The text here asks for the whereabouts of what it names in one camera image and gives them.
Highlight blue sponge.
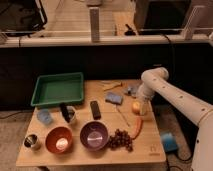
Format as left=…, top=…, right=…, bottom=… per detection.
left=105, top=92, right=123, bottom=105

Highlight thin metal spoon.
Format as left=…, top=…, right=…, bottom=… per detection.
left=115, top=105, right=130, bottom=127

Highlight white cup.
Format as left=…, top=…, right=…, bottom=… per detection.
left=67, top=108, right=76, bottom=123

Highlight black monitor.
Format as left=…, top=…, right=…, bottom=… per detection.
left=134, top=0, right=191, bottom=35

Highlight purple bowl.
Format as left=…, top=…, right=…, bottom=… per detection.
left=80, top=121, right=109, bottom=151

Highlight white vertical post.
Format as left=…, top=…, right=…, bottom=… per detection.
left=89, top=7, right=100, bottom=43

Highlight small blue cup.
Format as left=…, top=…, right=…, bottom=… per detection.
left=37, top=109, right=53, bottom=125

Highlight blue box on floor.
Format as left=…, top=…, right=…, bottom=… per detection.
left=160, top=133, right=178, bottom=152

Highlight black chair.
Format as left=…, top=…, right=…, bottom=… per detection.
left=0, top=0, right=48, bottom=37

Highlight bunch of dark grapes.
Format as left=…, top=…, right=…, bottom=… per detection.
left=108, top=129, right=133, bottom=152

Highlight grey blue cloth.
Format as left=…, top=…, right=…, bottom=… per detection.
left=124, top=84, right=139, bottom=98

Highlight yellow red apple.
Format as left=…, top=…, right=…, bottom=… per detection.
left=132, top=101, right=141, bottom=114

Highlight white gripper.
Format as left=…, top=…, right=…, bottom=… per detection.
left=136, top=83, right=154, bottom=116

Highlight green plastic tray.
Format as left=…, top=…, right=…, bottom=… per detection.
left=31, top=72, right=84, bottom=108

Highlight orange bowl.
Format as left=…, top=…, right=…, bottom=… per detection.
left=45, top=127, right=73, bottom=154

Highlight black rectangular block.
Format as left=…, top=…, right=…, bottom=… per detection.
left=90, top=101, right=101, bottom=120

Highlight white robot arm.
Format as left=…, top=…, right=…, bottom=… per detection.
left=136, top=67, right=213, bottom=171

